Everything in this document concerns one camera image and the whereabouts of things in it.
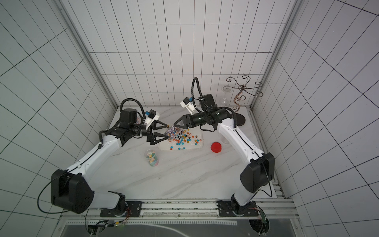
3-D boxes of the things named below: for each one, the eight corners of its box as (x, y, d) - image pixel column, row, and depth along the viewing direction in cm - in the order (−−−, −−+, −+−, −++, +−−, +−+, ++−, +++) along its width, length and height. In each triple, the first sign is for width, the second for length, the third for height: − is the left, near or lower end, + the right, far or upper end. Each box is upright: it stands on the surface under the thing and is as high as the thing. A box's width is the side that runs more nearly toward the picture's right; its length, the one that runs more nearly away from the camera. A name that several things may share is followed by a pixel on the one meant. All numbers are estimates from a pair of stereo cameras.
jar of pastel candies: (147, 166, 88) (143, 160, 81) (149, 155, 93) (145, 149, 86) (158, 166, 88) (155, 160, 81) (159, 155, 93) (157, 149, 86)
